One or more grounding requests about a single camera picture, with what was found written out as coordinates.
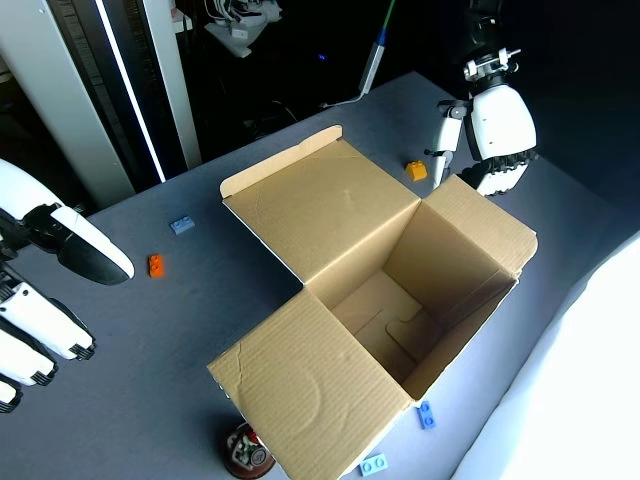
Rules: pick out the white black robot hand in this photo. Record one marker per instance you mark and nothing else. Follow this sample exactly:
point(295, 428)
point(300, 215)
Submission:
point(502, 125)
point(35, 310)

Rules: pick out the cardboard box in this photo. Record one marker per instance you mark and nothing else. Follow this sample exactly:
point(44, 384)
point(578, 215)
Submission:
point(320, 210)

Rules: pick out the brown chocolate toy cake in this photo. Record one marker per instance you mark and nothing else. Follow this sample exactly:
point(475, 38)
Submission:
point(247, 452)

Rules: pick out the yellow orange toy brick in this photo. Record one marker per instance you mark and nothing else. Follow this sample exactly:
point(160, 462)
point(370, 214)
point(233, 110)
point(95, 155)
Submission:
point(416, 171)

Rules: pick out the grey table cloth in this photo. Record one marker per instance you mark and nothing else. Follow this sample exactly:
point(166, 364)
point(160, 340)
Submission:
point(150, 350)

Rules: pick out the small orange toy brick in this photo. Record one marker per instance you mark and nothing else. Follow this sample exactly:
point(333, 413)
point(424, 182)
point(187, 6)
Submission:
point(156, 266)

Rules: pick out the grey blue toy brick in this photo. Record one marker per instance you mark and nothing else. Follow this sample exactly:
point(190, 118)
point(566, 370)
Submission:
point(182, 225)

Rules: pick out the dark panel with light strip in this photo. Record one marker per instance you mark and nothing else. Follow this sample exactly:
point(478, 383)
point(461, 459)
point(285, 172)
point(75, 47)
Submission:
point(112, 100)

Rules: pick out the white sheet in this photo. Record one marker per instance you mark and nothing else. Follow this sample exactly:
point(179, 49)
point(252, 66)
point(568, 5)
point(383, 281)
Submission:
point(575, 375)

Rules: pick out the light blue flat toy brick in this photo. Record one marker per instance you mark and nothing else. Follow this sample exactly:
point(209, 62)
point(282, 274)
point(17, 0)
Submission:
point(374, 465)

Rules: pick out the wide white post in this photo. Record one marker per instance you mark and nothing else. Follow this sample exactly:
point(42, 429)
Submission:
point(40, 75)

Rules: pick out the narrow white post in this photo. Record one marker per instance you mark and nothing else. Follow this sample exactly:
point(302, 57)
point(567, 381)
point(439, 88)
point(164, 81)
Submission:
point(174, 75)

